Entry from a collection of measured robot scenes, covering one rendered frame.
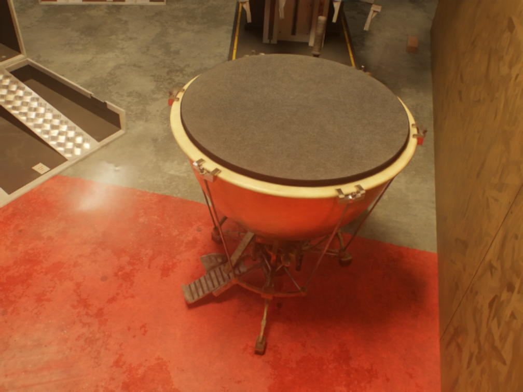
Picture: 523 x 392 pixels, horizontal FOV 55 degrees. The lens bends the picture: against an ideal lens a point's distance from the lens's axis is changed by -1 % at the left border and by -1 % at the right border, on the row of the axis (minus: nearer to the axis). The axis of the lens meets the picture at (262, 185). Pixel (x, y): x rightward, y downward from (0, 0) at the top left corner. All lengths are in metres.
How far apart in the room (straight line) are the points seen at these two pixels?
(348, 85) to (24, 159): 1.66
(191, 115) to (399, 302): 1.12
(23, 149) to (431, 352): 2.06
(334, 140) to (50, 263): 1.28
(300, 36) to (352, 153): 1.73
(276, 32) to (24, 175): 1.50
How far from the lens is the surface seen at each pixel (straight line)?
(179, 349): 1.86
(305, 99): 1.53
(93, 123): 2.85
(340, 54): 2.92
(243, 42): 2.95
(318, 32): 1.84
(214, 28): 3.89
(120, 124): 2.77
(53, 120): 2.83
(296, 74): 1.66
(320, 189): 1.25
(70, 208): 2.39
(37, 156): 2.69
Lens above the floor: 1.59
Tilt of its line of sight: 41 degrees down
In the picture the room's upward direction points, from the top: 5 degrees clockwise
